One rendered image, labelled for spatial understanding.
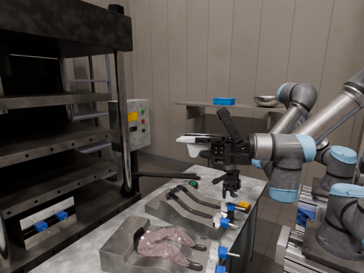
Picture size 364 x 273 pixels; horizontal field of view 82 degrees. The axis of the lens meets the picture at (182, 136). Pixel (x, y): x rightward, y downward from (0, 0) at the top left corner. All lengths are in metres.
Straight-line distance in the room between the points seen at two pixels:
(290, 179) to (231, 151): 0.17
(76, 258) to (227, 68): 3.02
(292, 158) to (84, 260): 1.01
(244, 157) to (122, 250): 0.69
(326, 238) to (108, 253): 0.85
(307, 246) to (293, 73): 2.56
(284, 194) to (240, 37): 2.99
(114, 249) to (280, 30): 3.07
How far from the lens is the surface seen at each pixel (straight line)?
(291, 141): 0.61
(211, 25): 3.69
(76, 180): 1.43
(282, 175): 0.63
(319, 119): 0.76
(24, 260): 1.39
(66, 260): 1.26
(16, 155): 1.25
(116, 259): 1.06
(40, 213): 1.38
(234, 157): 0.60
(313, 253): 0.94
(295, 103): 1.13
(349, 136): 3.28
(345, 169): 1.37
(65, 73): 2.01
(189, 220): 1.24
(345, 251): 0.96
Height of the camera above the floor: 1.61
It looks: 14 degrees down
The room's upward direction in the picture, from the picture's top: straight up
